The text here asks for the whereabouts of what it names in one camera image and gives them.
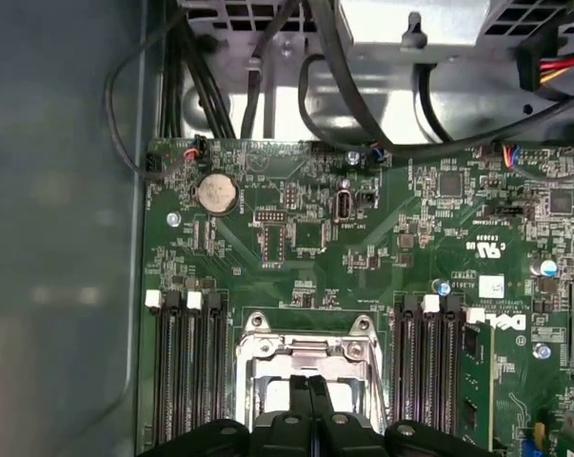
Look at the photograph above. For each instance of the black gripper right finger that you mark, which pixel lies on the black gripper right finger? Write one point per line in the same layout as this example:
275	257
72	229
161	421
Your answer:
434	443

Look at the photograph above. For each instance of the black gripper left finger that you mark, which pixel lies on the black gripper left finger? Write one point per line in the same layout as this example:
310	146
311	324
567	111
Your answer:
196	443

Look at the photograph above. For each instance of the metal locking lever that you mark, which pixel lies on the metal locking lever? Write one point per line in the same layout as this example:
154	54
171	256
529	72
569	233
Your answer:
383	390

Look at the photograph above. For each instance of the silver CPU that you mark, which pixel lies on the silver CPU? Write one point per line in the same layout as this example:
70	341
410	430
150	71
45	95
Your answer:
274	395

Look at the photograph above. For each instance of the metal socket cover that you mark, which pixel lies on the metal socket cover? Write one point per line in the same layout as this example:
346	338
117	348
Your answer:
315	363

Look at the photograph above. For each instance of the black clip RAM slot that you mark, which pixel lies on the black clip RAM slot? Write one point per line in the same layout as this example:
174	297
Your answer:
405	381
218	381
178	381
450	381

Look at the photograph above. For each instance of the CPU socket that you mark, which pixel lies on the CPU socket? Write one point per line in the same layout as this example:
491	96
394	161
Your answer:
263	350

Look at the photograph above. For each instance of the green RAM stick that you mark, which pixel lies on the green RAM stick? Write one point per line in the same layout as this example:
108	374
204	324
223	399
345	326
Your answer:
477	381

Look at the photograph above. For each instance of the green motherboard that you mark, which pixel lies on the green motherboard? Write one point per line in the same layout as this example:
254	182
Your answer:
362	266

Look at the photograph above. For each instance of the black PC case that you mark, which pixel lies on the black PC case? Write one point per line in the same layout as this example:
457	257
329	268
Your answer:
53	238

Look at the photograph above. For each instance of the silver coin cell battery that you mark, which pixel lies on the silver coin cell battery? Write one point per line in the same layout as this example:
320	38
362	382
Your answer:
216	192

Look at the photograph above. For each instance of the internal USB port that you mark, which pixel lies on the internal USB port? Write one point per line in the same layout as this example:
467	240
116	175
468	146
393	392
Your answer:
342	207

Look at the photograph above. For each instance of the black power connector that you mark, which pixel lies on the black power connector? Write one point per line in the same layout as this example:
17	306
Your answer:
536	52

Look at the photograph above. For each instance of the metal drive cage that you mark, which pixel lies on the metal drive cage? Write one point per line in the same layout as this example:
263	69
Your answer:
410	24

